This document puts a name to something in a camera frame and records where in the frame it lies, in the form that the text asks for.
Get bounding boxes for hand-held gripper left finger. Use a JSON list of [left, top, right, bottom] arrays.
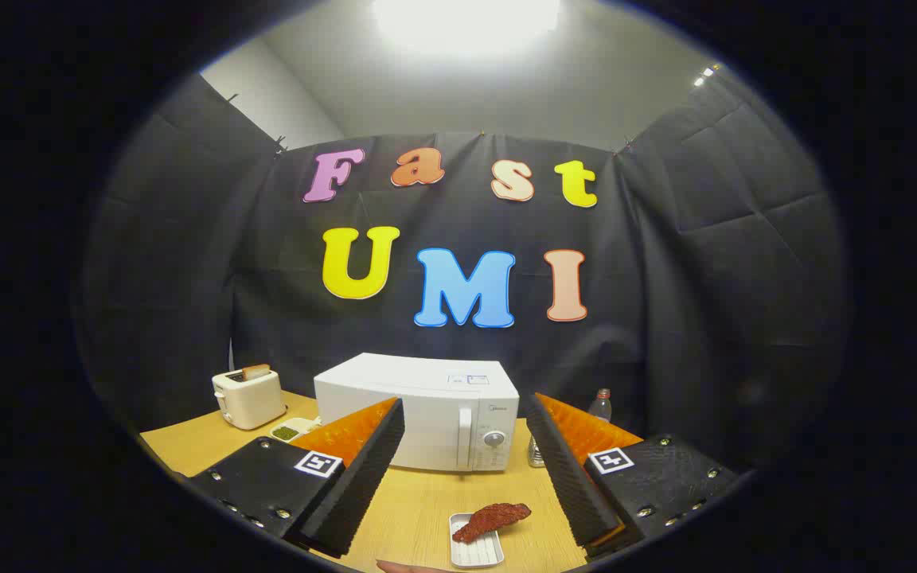
[[188, 396, 406, 558]]

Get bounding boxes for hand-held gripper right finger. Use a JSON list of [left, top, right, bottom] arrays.
[[525, 392, 738, 558]]

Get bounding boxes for dark red meat strip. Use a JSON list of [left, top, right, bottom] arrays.
[[452, 502, 532, 544]]

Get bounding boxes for white toaster oven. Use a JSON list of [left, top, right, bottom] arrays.
[[314, 353, 521, 473]]

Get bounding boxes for cream white toaster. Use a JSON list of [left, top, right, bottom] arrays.
[[213, 368, 287, 431]]

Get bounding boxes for white divided bean dish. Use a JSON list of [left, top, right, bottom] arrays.
[[270, 416, 321, 443]]

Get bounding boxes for small white ribbed tray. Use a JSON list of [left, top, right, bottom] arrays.
[[448, 512, 505, 568]]

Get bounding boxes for black backdrop cloth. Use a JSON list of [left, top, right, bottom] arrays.
[[76, 72, 849, 478]]

